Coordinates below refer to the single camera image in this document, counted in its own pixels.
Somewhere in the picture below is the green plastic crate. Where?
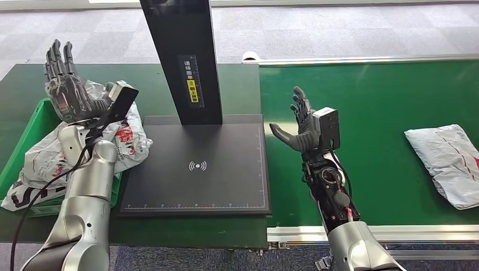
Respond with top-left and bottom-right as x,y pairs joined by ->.
0,98 -> 124,218

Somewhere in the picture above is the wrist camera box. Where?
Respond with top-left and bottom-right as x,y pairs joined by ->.
312,107 -> 342,151
98,82 -> 140,129

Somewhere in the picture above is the green conveyor belt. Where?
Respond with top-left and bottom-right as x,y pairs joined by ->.
259,59 -> 479,228

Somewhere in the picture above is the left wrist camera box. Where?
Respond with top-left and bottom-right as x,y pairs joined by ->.
98,82 -> 140,129

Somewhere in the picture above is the black scanner base platform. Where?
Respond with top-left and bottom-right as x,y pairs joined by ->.
117,113 -> 272,218

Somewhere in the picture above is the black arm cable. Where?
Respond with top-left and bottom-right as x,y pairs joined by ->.
9,126 -> 106,271
328,147 -> 353,198

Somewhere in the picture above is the large white black-lettered poly package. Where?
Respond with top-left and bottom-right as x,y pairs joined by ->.
0,178 -> 71,213

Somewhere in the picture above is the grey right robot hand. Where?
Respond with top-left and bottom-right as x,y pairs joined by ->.
269,86 -> 323,154

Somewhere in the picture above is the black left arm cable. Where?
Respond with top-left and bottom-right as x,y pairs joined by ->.
9,126 -> 106,271

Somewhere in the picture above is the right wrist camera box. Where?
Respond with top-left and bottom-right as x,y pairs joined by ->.
312,107 -> 342,151

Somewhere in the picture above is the yellow warning label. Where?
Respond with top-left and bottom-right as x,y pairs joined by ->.
186,78 -> 200,103

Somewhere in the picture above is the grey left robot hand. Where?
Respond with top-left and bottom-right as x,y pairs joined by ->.
43,38 -> 114,125

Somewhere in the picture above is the grey red-print poly mailer package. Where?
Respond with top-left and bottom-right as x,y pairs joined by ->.
20,80 -> 154,190

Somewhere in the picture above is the aluminium conveyor side rail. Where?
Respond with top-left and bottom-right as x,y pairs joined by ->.
267,225 -> 479,246
242,53 -> 479,67

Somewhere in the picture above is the pale grey red-line poly package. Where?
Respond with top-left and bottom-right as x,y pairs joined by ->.
404,124 -> 479,211

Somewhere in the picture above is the white conveyor roller end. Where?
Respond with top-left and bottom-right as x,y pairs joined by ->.
242,50 -> 263,63

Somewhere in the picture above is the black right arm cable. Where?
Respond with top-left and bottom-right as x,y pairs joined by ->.
328,147 -> 353,198

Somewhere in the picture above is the black scanner column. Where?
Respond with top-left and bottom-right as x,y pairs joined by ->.
139,0 -> 224,126

